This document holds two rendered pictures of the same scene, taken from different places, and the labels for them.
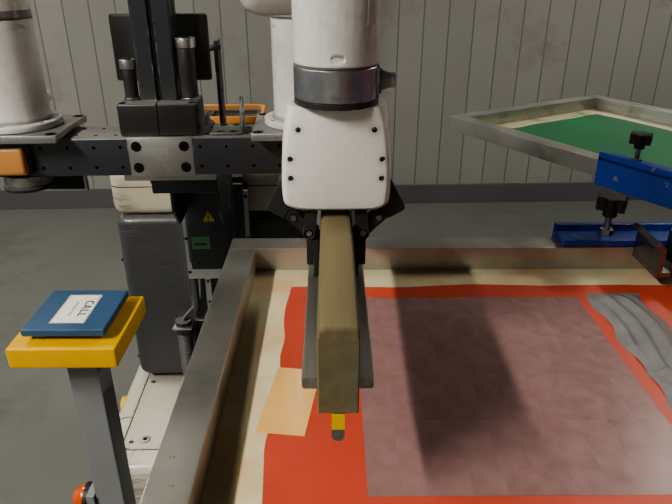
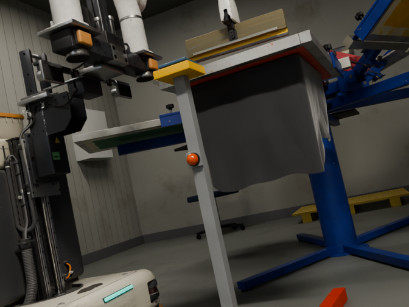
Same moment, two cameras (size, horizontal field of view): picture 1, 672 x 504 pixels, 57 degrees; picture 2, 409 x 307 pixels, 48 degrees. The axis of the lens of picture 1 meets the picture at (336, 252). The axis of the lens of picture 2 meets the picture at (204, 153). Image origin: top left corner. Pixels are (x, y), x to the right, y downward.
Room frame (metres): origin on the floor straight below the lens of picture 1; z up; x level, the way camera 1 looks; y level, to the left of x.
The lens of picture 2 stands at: (0.06, 1.66, 0.54)
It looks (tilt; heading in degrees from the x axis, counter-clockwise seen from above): 5 degrees up; 294
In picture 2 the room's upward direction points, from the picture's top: 12 degrees counter-clockwise
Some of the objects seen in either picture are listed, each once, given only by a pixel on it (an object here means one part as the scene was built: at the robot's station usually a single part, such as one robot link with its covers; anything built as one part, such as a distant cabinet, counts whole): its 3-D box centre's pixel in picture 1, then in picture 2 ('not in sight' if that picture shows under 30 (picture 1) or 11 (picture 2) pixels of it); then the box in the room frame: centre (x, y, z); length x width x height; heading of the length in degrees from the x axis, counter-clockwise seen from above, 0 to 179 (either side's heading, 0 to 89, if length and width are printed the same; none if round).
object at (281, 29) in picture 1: (303, 69); (132, 41); (0.98, 0.05, 1.21); 0.16 x 0.13 x 0.15; 2
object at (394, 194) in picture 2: not in sight; (350, 205); (0.76, -3.62, 0.06); 1.22 x 0.84 x 0.11; 2
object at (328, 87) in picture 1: (344, 79); not in sight; (0.55, -0.01, 1.27); 0.09 x 0.07 x 0.03; 90
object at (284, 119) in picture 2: not in sight; (252, 128); (0.55, 0.05, 0.74); 0.45 x 0.03 x 0.43; 0
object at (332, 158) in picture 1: (336, 147); (229, 10); (0.55, 0.00, 1.21); 0.10 x 0.08 x 0.11; 90
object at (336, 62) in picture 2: not in sight; (333, 66); (0.28, -0.48, 0.98); 0.30 x 0.05 x 0.07; 90
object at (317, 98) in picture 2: not in sight; (318, 117); (0.35, -0.19, 0.74); 0.46 x 0.04 x 0.42; 90
